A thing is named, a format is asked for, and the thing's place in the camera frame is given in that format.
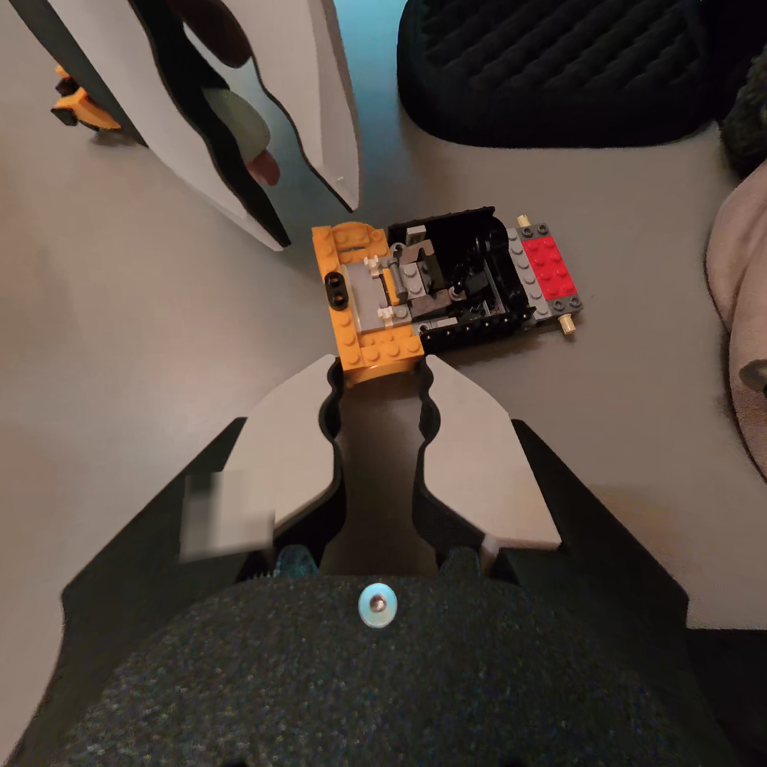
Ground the person's right hand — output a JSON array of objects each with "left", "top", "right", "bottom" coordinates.
[{"left": 167, "top": 0, "right": 282, "bottom": 188}]

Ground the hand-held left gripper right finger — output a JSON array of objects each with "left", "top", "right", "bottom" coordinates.
[{"left": 412, "top": 354, "right": 563, "bottom": 569}]

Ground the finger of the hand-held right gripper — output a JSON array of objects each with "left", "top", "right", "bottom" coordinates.
[
  {"left": 47, "top": 0, "right": 292, "bottom": 252},
  {"left": 223, "top": 0, "right": 362, "bottom": 213}
]

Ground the black orange lego car chassis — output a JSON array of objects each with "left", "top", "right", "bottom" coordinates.
[{"left": 312, "top": 207, "right": 585, "bottom": 387}]

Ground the orange lego car rear section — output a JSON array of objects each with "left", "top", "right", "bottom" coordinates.
[{"left": 51, "top": 63, "right": 123, "bottom": 131}]

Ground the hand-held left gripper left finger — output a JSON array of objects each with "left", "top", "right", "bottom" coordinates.
[{"left": 223, "top": 354, "right": 348, "bottom": 565}]

